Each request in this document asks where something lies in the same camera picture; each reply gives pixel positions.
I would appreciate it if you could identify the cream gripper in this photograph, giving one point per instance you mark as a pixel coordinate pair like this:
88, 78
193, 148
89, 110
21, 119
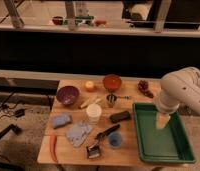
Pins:
162, 120

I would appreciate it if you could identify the black handled brush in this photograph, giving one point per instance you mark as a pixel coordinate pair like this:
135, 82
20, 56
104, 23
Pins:
93, 150

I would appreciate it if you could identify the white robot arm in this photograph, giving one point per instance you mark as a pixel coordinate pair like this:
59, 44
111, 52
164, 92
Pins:
182, 86

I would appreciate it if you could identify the purple bowl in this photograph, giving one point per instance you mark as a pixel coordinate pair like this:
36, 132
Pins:
67, 95

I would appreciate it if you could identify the dark red background bowl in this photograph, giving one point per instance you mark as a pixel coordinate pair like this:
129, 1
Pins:
57, 20

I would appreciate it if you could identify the green plastic tray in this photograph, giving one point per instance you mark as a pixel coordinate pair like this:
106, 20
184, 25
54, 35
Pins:
169, 145

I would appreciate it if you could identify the black rectangular block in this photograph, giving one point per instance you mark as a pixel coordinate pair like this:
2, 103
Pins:
117, 117

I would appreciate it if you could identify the brown pine cone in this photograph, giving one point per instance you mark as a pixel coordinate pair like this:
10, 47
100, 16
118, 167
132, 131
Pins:
143, 87

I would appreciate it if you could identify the blue plastic cup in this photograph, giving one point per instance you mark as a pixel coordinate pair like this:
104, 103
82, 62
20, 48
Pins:
115, 140

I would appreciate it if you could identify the metal measuring cup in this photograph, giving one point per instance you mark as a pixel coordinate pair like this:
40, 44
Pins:
111, 99

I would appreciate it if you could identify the white cup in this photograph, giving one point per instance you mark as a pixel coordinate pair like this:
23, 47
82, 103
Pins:
94, 112

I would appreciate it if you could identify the wooden stick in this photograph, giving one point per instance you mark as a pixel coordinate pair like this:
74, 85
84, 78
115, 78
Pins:
89, 101

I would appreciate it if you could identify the orange round fruit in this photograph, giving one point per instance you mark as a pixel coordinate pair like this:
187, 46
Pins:
90, 86

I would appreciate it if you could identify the light blue cloth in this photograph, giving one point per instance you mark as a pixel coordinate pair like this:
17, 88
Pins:
78, 133

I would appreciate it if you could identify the blue sponge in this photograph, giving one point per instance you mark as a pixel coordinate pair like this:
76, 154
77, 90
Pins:
61, 120

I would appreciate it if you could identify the orange carrot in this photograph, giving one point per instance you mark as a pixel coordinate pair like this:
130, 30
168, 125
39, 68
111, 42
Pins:
52, 146

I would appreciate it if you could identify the orange background object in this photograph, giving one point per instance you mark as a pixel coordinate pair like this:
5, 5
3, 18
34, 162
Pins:
100, 22

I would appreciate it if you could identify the green background object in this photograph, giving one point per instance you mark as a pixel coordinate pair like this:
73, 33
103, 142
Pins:
84, 20

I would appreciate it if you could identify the black device on floor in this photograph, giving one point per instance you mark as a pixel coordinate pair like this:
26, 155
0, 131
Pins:
19, 113

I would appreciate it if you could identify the black floor bar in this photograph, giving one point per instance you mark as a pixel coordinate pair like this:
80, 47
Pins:
16, 129

